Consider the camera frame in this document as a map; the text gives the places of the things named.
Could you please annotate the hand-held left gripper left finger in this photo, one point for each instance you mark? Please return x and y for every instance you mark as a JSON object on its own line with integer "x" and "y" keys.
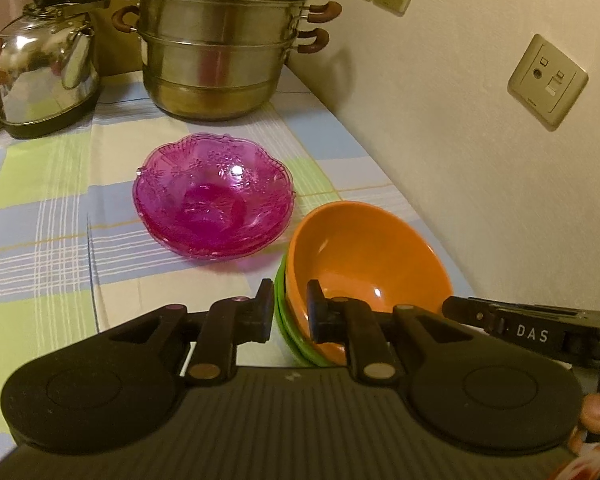
{"x": 266, "y": 310}

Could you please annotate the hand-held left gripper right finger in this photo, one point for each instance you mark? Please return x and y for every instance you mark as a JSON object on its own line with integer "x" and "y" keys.
{"x": 314, "y": 311}

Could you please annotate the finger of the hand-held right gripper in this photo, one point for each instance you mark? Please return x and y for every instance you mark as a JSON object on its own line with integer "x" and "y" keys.
{"x": 467, "y": 312}

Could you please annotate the green plastic bowl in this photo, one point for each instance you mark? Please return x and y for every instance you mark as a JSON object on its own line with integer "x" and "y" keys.
{"x": 286, "y": 320}

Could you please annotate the orange plastic bowl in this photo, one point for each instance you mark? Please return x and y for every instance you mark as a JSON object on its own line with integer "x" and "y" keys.
{"x": 370, "y": 245}

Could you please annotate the red white printed item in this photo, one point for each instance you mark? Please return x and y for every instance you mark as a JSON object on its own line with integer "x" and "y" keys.
{"x": 587, "y": 465}

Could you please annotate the checked pastel tablecloth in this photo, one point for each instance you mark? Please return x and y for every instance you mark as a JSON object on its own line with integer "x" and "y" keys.
{"x": 45, "y": 240}

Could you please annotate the stainless steel steamer base pot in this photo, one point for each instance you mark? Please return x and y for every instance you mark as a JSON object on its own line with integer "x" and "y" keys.
{"x": 215, "y": 80}

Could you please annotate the stainless steel steamer tier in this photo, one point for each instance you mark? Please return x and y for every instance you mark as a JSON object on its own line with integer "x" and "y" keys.
{"x": 215, "y": 20}

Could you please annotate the stainless steel kettle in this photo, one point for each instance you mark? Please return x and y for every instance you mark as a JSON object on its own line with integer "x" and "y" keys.
{"x": 40, "y": 75}

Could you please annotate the beige wall data socket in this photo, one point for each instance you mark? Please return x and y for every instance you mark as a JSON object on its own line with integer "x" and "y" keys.
{"x": 547, "y": 80}

